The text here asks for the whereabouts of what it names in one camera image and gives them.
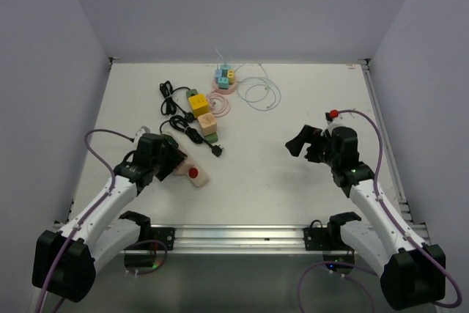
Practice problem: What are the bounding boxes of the beige cube adapter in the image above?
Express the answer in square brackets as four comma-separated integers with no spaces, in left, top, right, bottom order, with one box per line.
[197,112,217,136]

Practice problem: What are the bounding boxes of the aluminium frame rail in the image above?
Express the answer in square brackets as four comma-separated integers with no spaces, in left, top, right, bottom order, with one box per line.
[47,223,433,255]

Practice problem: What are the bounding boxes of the green power strip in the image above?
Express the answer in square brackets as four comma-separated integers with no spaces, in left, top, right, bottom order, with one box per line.
[186,89,218,143]

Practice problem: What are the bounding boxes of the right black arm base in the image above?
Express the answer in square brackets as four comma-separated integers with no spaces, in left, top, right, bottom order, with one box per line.
[303,212,361,274]

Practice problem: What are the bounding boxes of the purple cable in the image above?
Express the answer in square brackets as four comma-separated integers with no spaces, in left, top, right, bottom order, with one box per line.
[339,108,463,309]
[34,128,135,313]

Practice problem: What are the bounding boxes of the beige power strip red sockets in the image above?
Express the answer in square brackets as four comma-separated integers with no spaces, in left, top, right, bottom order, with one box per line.
[163,130,210,188]

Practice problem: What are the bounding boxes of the blue charger cube front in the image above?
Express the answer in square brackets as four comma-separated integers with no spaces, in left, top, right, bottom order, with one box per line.
[217,77,229,89]

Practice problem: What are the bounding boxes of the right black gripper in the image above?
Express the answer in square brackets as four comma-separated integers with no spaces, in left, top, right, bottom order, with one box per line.
[285,125,339,167]

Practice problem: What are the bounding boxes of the pink round charging base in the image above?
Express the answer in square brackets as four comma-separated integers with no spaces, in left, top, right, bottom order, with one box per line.
[212,77,238,95]

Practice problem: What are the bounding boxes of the yellow cube adapter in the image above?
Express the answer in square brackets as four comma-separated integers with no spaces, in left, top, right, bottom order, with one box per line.
[188,94,210,118]

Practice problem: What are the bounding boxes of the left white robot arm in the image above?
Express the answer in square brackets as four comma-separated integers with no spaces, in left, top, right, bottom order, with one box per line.
[32,133,188,303]

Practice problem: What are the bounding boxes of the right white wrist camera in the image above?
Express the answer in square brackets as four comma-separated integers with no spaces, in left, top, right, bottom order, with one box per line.
[325,109,343,135]

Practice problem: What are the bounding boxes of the black power strip cord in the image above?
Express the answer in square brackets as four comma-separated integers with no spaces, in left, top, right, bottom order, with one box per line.
[159,114,225,158]

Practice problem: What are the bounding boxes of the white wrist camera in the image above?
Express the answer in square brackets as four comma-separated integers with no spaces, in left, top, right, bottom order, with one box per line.
[325,109,343,135]
[135,126,151,140]

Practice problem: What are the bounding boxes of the light green coiled cable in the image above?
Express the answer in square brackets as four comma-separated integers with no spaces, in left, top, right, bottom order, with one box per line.
[234,62,279,108]

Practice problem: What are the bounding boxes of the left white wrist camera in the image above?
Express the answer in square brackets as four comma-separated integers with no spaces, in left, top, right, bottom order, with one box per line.
[135,126,151,140]

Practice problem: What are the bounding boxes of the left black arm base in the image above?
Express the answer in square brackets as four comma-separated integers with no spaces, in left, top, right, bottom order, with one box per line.
[119,211,175,276]

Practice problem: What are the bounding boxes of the light blue coiled cable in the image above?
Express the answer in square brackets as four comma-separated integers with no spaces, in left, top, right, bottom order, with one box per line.
[215,47,282,112]

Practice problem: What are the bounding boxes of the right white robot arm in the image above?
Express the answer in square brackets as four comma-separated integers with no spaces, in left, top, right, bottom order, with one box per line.
[285,125,446,310]

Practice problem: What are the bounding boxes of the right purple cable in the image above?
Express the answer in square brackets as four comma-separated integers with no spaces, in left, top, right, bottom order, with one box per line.
[339,108,463,309]

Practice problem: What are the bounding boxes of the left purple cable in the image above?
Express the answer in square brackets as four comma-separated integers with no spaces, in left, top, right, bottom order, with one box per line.
[34,128,135,313]

